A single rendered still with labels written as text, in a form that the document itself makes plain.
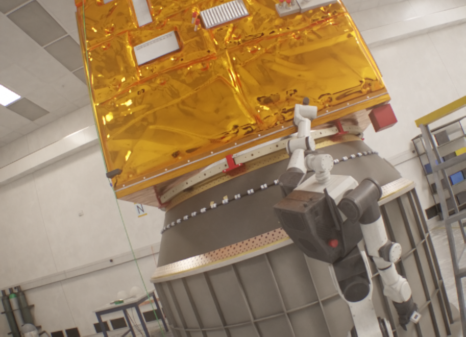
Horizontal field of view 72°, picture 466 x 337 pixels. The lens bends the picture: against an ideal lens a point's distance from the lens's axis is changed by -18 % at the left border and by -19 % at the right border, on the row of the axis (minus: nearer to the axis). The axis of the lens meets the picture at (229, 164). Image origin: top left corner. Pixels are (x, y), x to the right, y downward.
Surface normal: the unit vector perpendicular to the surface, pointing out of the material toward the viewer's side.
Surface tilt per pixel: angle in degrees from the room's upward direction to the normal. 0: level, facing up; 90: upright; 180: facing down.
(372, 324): 54
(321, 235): 110
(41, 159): 90
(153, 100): 81
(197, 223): 62
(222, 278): 90
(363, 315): 68
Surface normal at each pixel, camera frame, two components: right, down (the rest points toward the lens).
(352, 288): -0.09, 0.32
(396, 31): -0.09, -0.17
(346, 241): 0.55, 0.19
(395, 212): 0.48, -0.33
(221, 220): -0.53, -0.46
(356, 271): -0.36, -0.40
